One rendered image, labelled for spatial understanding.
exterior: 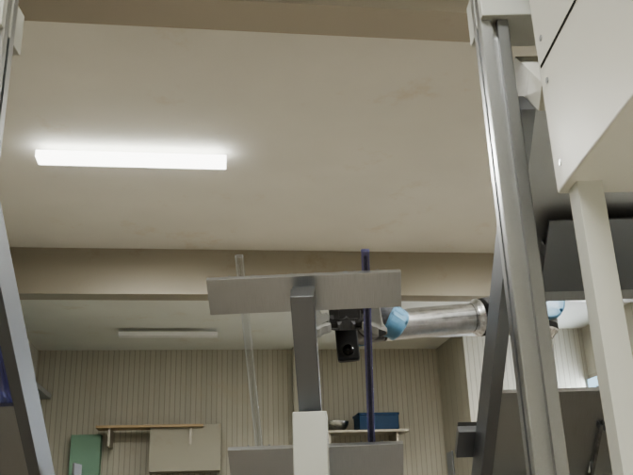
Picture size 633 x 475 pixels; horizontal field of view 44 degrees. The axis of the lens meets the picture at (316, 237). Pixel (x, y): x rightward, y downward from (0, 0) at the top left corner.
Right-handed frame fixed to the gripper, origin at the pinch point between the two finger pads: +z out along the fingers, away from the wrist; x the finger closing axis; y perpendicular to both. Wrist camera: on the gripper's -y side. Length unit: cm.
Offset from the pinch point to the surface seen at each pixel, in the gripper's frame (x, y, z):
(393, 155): 34, 7, -391
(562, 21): 27, 52, 51
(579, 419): 39.6, -12.1, 14.0
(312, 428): -6.6, -10.7, 16.2
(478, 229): 113, -69, -526
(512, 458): 28.4, -19.6, 12.2
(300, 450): -8.7, -13.9, 18.1
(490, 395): 23.0, -4.0, 21.4
